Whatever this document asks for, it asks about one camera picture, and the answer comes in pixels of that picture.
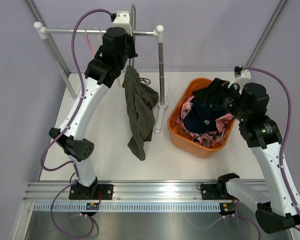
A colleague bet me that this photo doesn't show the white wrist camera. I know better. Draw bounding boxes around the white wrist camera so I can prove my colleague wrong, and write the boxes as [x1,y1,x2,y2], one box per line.
[112,10,133,36]
[228,65,251,91]

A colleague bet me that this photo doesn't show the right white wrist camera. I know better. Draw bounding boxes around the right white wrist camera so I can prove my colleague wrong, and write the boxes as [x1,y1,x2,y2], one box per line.
[228,65,251,91]

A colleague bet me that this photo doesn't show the pink patterned shorts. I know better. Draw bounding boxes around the pink patterned shorts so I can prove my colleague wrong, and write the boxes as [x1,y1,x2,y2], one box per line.
[176,96,234,149]

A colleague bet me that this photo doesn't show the white and steel clothes rack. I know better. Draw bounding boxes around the white and steel clothes rack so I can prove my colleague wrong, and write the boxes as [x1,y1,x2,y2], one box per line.
[33,21,170,134]

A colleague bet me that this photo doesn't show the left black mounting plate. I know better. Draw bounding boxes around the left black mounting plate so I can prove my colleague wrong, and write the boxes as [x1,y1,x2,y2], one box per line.
[68,183,114,201]

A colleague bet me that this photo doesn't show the olive green shorts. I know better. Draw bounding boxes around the olive green shorts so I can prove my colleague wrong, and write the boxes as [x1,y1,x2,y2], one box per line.
[122,65,159,161]

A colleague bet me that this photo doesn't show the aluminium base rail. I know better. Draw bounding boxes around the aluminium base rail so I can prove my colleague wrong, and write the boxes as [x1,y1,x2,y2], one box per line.
[22,180,243,204]

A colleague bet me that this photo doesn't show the orange plastic basket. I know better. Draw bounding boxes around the orange plastic basket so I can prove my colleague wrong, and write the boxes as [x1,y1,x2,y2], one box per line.
[167,77,235,159]

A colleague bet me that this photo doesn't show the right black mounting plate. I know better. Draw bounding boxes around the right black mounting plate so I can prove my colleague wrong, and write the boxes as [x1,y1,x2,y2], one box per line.
[199,183,227,200]

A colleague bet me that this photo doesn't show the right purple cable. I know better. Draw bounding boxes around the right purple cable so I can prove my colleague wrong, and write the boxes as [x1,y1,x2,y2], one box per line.
[189,66,300,240]

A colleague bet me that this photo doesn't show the white slotted cable duct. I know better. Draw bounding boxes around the white slotted cable duct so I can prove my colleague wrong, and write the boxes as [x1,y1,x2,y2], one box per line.
[33,202,221,213]

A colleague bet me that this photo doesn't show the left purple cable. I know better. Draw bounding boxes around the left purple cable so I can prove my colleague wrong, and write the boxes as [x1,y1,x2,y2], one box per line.
[40,8,113,238]

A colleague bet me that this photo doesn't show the pink hanger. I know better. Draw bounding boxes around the pink hanger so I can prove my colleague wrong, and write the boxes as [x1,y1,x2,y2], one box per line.
[84,31,95,56]

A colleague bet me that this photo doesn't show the purple cable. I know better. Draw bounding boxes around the purple cable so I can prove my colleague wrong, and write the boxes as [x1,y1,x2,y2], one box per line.
[40,8,113,238]
[189,66,300,240]

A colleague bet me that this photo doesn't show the grey hanger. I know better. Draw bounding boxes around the grey hanger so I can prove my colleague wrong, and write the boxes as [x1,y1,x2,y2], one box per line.
[127,3,138,68]

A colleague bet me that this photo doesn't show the beige hanger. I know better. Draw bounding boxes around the beige hanger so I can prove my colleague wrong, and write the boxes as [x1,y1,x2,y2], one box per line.
[94,27,103,45]

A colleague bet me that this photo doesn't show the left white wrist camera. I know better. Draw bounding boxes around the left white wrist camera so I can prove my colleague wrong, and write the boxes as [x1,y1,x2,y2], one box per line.
[112,10,133,36]

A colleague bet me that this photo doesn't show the navy blue shorts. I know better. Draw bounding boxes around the navy blue shorts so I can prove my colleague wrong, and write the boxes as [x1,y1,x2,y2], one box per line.
[182,97,227,135]

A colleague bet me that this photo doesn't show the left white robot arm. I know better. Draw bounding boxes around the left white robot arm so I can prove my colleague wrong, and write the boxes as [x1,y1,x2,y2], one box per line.
[49,26,137,200]

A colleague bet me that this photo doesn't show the black mounting plate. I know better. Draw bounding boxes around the black mounting plate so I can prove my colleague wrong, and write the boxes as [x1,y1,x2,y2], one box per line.
[199,183,227,200]
[68,183,114,201]

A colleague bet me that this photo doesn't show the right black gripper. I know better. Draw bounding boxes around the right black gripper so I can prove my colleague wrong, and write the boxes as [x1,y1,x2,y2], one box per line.
[192,78,250,123]

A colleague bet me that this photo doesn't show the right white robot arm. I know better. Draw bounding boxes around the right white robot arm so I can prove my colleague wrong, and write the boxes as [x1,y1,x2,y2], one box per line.
[192,78,300,234]

